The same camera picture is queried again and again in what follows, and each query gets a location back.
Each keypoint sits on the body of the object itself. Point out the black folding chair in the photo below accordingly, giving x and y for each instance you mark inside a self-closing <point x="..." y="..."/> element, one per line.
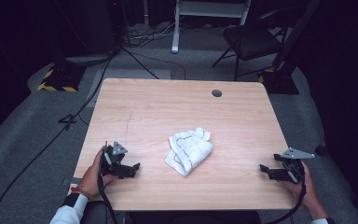
<point x="248" y="42"/>

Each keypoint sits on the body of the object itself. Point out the person's legs in dark clothing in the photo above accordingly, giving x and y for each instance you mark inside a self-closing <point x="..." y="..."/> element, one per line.
<point x="199" y="217"/>

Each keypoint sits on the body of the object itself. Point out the black caster wheel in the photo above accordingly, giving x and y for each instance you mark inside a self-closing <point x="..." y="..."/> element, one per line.
<point x="321" y="149"/>

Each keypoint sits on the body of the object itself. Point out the black yellow striped base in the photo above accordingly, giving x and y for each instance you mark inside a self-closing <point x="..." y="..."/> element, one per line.
<point x="279" y="84"/>
<point x="60" y="77"/>

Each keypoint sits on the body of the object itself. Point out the white metal stand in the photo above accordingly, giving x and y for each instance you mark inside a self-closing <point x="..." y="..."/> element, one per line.
<point x="175" y="40"/>

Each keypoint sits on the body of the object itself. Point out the person's left hand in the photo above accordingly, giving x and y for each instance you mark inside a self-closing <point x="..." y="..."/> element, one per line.
<point x="91" y="182"/>

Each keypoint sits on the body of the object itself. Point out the white cloth with coloured stitching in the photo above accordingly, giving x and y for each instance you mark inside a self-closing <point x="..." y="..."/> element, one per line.
<point x="189" y="151"/>

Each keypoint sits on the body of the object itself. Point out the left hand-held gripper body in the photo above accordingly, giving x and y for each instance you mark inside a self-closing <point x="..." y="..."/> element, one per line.
<point x="112" y="160"/>

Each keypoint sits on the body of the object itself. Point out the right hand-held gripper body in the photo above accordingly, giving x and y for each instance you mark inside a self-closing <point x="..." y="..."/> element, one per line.
<point x="295" y="169"/>

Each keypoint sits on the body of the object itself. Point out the black slanted post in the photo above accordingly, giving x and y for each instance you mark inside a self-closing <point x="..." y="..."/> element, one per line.
<point x="295" y="37"/>

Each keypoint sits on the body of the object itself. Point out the person's right hand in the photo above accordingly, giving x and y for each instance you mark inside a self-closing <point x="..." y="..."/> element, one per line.
<point x="307" y="193"/>

